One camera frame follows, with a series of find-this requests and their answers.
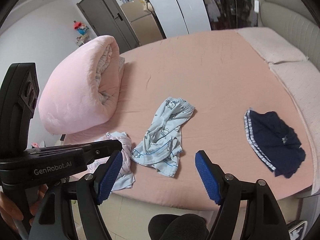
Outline grey room door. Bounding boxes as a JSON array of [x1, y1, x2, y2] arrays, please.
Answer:
[[77, 0, 140, 53]]

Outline pink clothes pile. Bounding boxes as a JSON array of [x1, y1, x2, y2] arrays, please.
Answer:
[[96, 132, 136, 191]]

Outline white glossy wardrobe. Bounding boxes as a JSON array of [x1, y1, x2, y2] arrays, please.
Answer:
[[149, 0, 211, 38]]

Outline light blue cartoon pajama garment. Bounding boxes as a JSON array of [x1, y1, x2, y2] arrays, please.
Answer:
[[131, 97, 195, 178]]

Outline person's left hand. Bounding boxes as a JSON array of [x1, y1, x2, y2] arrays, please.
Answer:
[[0, 183, 49, 228]]

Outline pink-grey pillow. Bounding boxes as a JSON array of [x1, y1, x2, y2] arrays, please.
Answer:
[[235, 27, 308, 64], [269, 61, 319, 195]]

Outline dark glass wardrobe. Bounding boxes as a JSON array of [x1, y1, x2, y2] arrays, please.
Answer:
[[203, 0, 258, 30]]

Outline rolled pink quilt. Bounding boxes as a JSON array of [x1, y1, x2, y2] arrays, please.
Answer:
[[39, 35, 125, 134]]

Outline far pink-grey pillow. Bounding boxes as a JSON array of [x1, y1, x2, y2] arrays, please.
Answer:
[[235, 27, 308, 64]]

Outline near pink-grey pillow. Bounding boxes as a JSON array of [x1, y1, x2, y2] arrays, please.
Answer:
[[269, 61, 319, 195]]

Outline navy striped shorts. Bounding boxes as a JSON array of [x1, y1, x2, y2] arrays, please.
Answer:
[[244, 109, 306, 179]]

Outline pink bed sheet mattress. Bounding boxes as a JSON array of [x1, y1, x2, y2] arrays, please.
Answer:
[[65, 30, 314, 210]]

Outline beige cabinet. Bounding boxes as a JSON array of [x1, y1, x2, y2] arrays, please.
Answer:
[[120, 0, 164, 46]]

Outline grey-green padded headboard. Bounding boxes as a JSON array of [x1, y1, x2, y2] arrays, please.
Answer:
[[258, 0, 319, 68]]

